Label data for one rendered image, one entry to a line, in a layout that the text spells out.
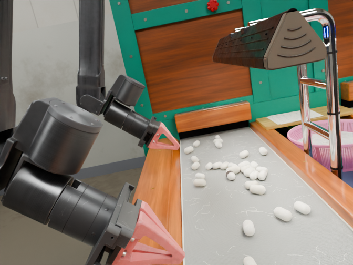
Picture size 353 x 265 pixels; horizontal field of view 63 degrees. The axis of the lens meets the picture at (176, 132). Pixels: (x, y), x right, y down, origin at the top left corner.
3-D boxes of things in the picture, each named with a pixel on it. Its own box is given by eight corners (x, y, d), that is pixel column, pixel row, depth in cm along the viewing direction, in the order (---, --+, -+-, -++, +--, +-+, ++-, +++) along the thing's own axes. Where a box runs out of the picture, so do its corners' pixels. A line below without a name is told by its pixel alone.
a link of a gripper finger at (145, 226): (194, 214, 38) (130, 182, 36) (198, 250, 31) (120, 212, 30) (169, 253, 39) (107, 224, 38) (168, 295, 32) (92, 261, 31)
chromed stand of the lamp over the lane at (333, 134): (268, 221, 67) (244, 21, 56) (248, 184, 86) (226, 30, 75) (351, 207, 66) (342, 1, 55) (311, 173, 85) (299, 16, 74)
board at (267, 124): (266, 130, 105) (266, 127, 104) (255, 121, 119) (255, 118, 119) (357, 113, 103) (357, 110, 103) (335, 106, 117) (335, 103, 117)
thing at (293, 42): (267, 71, 38) (261, 13, 36) (212, 62, 98) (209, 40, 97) (328, 59, 38) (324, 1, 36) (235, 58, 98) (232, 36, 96)
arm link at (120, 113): (103, 116, 76) (97, 119, 71) (115, 93, 75) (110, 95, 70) (126, 128, 77) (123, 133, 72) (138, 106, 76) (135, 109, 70)
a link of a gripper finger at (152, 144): (184, 132, 80) (154, 115, 78) (185, 139, 73) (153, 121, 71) (172, 152, 81) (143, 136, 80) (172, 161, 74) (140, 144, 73)
